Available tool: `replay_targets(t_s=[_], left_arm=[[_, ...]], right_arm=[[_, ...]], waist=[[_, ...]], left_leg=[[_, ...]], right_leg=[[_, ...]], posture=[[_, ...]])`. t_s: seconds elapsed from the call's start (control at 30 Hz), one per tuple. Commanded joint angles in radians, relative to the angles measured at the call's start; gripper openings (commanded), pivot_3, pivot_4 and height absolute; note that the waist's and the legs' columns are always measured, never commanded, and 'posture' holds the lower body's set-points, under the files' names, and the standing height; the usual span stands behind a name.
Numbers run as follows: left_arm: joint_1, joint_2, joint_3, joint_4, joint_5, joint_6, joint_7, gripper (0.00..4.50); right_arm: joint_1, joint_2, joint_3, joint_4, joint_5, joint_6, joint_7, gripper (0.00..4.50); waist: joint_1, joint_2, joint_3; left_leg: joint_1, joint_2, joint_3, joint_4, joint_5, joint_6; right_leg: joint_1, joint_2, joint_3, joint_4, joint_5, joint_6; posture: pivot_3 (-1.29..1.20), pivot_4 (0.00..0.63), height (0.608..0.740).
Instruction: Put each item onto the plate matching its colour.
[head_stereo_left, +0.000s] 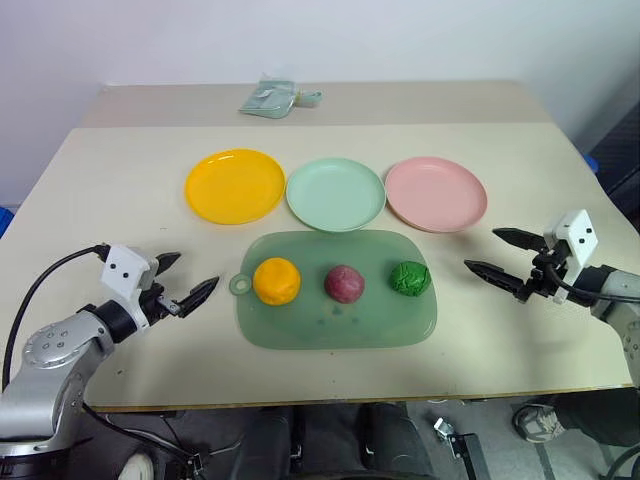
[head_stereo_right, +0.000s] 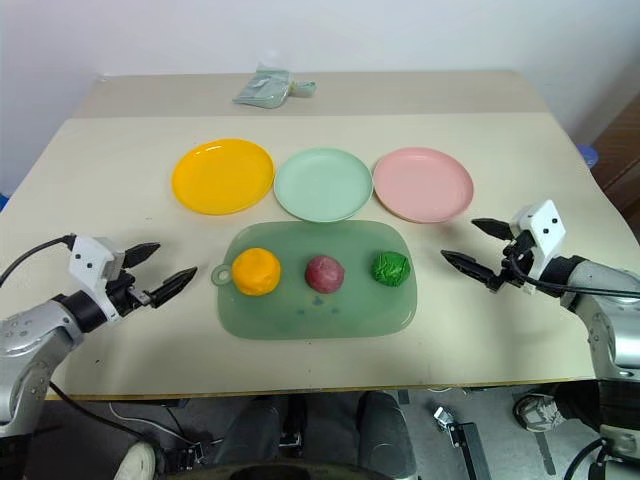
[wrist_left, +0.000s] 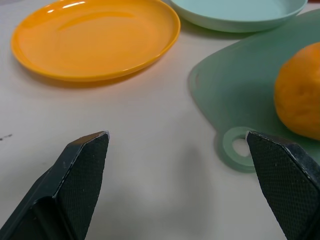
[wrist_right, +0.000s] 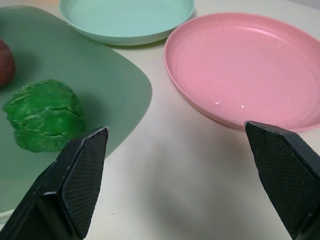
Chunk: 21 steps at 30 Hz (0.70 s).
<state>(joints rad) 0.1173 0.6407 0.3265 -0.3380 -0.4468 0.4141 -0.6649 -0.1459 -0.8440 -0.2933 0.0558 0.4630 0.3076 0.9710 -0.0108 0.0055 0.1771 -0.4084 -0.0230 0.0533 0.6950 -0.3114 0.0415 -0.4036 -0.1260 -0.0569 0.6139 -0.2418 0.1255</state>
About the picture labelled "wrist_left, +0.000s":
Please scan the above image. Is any orange plastic plate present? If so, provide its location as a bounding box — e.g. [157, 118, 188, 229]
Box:
[10, 0, 181, 83]

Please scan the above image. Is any green translucent cutting board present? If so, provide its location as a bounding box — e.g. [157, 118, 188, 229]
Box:
[187, 8, 320, 174]

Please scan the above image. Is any light green plastic plate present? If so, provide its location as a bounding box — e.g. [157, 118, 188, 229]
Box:
[166, 0, 309, 33]

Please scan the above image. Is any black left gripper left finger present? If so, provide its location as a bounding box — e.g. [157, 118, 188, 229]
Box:
[0, 130, 111, 240]

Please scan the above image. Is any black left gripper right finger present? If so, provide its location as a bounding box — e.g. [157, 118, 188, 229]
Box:
[245, 130, 320, 240]

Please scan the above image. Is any orange fruit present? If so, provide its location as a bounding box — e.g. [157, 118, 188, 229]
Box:
[273, 42, 320, 141]

